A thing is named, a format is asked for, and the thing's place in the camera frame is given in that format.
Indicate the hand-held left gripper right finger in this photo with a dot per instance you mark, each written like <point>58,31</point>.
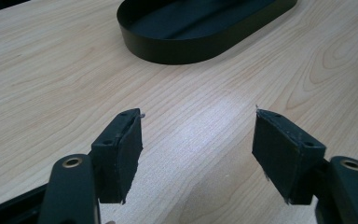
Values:
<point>284,155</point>

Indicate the black hook stand with tray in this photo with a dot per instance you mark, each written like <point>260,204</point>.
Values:
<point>199,40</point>

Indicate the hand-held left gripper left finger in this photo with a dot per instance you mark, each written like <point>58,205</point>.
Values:
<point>118,155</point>

